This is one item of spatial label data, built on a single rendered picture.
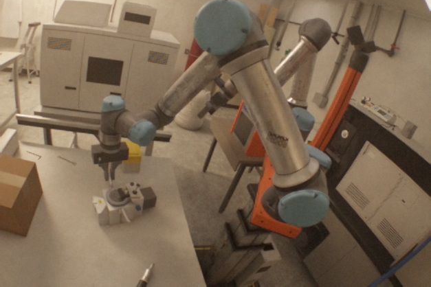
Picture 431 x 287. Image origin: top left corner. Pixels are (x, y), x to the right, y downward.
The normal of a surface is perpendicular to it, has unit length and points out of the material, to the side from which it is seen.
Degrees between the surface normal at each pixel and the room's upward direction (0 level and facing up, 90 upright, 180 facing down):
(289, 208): 95
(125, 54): 90
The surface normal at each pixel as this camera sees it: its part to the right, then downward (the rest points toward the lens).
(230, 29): -0.42, 0.18
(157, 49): 0.30, 0.50
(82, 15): 0.42, -0.32
